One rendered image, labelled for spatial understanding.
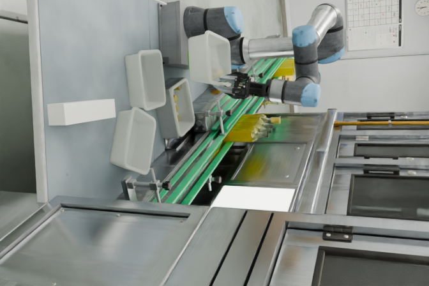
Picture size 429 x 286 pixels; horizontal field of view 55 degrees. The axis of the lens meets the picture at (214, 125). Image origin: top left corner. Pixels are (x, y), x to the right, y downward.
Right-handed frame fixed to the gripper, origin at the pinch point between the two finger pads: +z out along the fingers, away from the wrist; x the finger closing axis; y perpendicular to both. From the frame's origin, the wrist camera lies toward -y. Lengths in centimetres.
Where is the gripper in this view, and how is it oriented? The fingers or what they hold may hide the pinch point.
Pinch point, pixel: (216, 82)
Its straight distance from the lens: 144.7
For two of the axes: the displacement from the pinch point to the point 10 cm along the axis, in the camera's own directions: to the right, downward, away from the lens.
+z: -9.2, -1.6, 3.6
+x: -1.2, 9.8, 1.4
